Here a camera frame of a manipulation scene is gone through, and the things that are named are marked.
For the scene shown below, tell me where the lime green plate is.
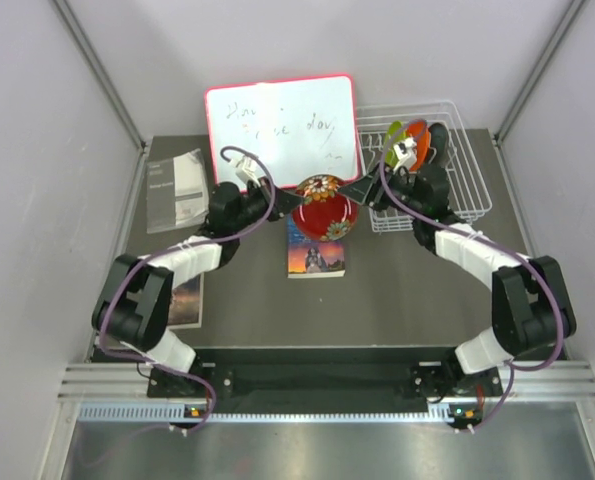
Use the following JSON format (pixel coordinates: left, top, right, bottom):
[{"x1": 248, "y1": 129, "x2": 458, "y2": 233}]
[{"x1": 383, "y1": 120, "x2": 408, "y2": 167}]

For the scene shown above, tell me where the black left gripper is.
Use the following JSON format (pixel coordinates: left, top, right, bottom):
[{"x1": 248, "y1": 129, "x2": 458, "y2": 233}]
[{"x1": 230, "y1": 176, "x2": 304, "y2": 234}]

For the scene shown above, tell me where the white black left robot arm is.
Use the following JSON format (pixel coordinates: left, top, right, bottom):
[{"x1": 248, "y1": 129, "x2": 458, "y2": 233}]
[{"x1": 91, "y1": 178, "x2": 303, "y2": 397}]

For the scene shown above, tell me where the dark teal plate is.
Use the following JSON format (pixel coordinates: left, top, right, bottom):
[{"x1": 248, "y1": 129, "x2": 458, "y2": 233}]
[{"x1": 425, "y1": 122, "x2": 450, "y2": 167}]

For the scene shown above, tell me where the dark paperback book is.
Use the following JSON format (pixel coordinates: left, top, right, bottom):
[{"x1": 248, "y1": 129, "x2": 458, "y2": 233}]
[{"x1": 168, "y1": 274, "x2": 204, "y2": 330}]

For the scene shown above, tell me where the grey white booklet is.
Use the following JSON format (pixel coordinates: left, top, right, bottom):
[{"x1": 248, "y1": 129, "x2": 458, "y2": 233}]
[{"x1": 146, "y1": 148, "x2": 208, "y2": 234}]

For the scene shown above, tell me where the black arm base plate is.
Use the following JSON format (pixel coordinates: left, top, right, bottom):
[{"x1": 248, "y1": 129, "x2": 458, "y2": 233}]
[{"x1": 189, "y1": 347, "x2": 501, "y2": 400}]

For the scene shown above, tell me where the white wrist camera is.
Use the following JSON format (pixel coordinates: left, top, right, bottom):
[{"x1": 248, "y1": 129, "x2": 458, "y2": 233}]
[
  {"x1": 229, "y1": 155, "x2": 260, "y2": 186},
  {"x1": 393, "y1": 137, "x2": 417, "y2": 171}
]

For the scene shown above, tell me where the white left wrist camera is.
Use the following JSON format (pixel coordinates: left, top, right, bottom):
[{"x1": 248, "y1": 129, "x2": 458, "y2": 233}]
[{"x1": 229, "y1": 155, "x2": 260, "y2": 186}]

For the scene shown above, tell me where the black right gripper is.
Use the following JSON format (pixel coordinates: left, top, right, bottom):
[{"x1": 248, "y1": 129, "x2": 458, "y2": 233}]
[{"x1": 339, "y1": 162, "x2": 427, "y2": 219}]

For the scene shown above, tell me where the orange plate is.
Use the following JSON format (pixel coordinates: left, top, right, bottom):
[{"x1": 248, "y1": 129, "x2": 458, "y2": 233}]
[{"x1": 406, "y1": 118, "x2": 431, "y2": 172}]

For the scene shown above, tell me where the white wire dish rack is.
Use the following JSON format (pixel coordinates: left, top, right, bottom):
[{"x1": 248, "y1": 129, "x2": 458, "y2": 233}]
[{"x1": 356, "y1": 100, "x2": 492, "y2": 223}]

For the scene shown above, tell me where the Jane Eyre paperback book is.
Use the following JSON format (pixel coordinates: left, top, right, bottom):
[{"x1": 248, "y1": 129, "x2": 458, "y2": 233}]
[{"x1": 287, "y1": 217, "x2": 346, "y2": 279}]

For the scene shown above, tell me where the pink framed whiteboard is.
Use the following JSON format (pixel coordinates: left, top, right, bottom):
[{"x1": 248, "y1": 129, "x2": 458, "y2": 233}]
[{"x1": 205, "y1": 74, "x2": 362, "y2": 188}]

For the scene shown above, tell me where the red floral plate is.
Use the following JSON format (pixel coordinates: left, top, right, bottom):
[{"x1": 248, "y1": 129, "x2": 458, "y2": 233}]
[{"x1": 291, "y1": 174, "x2": 359, "y2": 242}]

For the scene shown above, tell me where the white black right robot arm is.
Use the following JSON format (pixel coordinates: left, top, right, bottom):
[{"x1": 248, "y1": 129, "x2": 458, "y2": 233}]
[{"x1": 339, "y1": 165, "x2": 576, "y2": 396}]

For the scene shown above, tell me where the grey slotted cable duct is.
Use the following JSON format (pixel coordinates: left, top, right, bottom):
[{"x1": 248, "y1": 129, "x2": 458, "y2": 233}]
[{"x1": 77, "y1": 402, "x2": 476, "y2": 424}]

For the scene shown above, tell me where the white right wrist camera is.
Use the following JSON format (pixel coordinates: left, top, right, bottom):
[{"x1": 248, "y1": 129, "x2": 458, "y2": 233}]
[{"x1": 393, "y1": 137, "x2": 417, "y2": 171}]

